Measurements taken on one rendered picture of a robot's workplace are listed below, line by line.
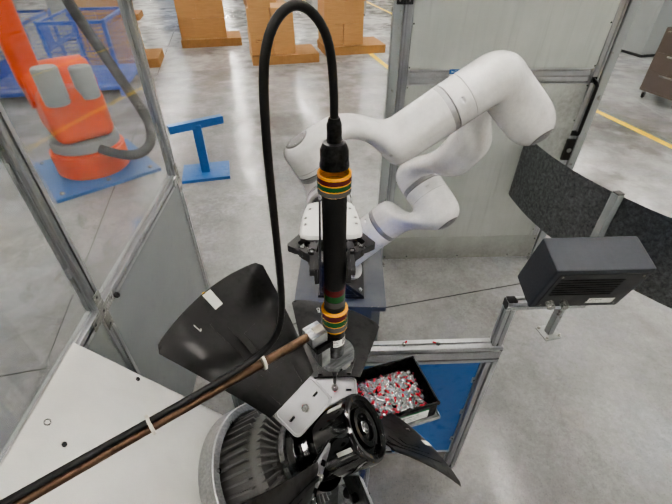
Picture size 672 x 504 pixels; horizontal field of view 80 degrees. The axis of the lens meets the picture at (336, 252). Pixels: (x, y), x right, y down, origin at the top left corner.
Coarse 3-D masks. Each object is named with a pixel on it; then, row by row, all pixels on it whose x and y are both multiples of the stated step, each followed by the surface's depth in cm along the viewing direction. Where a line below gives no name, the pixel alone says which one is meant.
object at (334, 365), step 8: (304, 328) 65; (312, 336) 63; (320, 336) 64; (312, 344) 64; (320, 344) 65; (328, 344) 65; (344, 344) 73; (320, 352) 65; (328, 352) 68; (344, 352) 71; (352, 352) 71; (320, 360) 68; (328, 360) 69; (336, 360) 70; (344, 360) 70; (352, 360) 71; (328, 368) 69; (336, 368) 69; (344, 368) 70
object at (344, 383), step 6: (318, 378) 82; (324, 378) 82; (330, 378) 82; (342, 378) 82; (348, 378) 82; (354, 378) 82; (324, 384) 81; (330, 384) 81; (342, 384) 81; (348, 384) 81; (354, 384) 81; (330, 390) 80; (342, 390) 80; (354, 390) 79; (336, 396) 78; (342, 396) 78
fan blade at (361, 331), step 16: (304, 304) 98; (320, 304) 99; (304, 320) 94; (320, 320) 95; (352, 320) 98; (368, 320) 101; (352, 336) 92; (368, 336) 94; (368, 352) 89; (320, 368) 83; (352, 368) 84
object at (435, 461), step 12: (384, 420) 97; (396, 420) 100; (396, 432) 92; (408, 432) 96; (396, 444) 81; (408, 444) 86; (420, 444) 91; (408, 456) 79; (420, 456) 83; (432, 456) 89; (444, 468) 87; (456, 480) 87
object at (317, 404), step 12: (312, 384) 71; (300, 396) 70; (324, 396) 71; (288, 408) 69; (300, 408) 70; (312, 408) 70; (324, 408) 71; (288, 420) 69; (300, 420) 69; (312, 420) 70; (300, 432) 69
